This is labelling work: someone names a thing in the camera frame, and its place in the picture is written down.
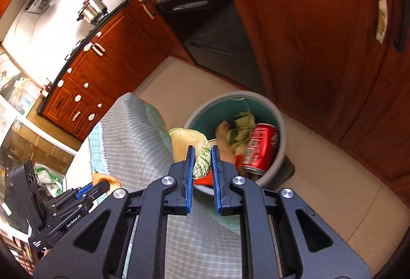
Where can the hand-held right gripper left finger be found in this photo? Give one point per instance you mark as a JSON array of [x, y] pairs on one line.
[[189, 183]]

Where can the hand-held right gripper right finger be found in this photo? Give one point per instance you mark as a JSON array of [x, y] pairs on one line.
[[216, 183]]

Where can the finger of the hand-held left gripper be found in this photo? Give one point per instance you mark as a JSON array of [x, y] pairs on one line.
[[85, 191], [103, 188]]

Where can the orange peel piece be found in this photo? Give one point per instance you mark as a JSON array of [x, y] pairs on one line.
[[113, 182]]

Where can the melon rind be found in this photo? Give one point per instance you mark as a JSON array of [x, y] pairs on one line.
[[184, 141]]

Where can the red soda can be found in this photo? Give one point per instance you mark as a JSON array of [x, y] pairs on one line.
[[259, 147]]

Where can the corn husk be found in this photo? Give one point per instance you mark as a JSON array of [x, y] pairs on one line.
[[243, 131]]

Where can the grey green trash bin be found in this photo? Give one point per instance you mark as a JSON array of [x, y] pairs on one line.
[[205, 115]]

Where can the white green plastic bag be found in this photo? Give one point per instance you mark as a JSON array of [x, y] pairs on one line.
[[48, 176]]

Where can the patterned tablecloth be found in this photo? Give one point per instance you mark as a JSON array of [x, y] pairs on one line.
[[134, 138]]

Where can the black kitchen countertop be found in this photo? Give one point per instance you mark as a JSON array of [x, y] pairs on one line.
[[48, 99]]

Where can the black gas stove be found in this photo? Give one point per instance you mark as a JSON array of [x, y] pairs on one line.
[[96, 28]]

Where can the built-in black oven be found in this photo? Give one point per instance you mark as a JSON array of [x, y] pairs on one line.
[[198, 13]]

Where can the steel pot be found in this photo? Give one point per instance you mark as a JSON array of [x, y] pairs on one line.
[[93, 12]]

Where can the wooden kitchen cabinets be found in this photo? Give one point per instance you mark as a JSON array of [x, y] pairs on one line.
[[304, 26]]

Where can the hanging dish cloth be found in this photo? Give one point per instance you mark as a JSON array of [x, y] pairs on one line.
[[381, 19]]

